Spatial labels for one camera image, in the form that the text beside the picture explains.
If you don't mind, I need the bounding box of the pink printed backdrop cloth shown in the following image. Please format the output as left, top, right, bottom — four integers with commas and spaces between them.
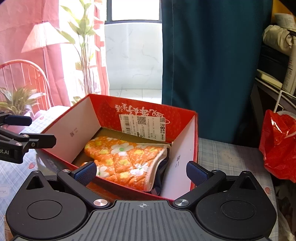
1, 1, 109, 115

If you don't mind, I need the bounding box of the checkered strawberry tablecloth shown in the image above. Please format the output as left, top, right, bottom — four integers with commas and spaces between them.
1, 106, 276, 240

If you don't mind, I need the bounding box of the red plastic bag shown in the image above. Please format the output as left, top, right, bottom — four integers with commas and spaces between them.
259, 110, 295, 183

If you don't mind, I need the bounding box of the white spray bottle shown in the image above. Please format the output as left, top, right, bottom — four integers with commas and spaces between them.
282, 43, 296, 95

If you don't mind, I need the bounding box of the red strawberry cardboard box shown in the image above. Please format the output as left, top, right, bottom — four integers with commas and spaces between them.
38, 94, 198, 201

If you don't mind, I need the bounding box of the orange floral quilted mitt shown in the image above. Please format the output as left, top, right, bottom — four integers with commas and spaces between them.
84, 136, 170, 192

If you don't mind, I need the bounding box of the navy packaged garment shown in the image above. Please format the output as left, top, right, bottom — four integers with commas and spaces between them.
149, 148, 170, 196

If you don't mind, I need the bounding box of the dark shelf table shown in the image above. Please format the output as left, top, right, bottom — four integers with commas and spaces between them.
251, 69, 295, 118

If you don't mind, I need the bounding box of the dark teal curtain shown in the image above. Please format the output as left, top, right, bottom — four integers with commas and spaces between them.
161, 1, 273, 148

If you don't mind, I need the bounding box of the beige cloth bundle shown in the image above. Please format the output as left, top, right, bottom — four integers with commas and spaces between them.
263, 25, 293, 56

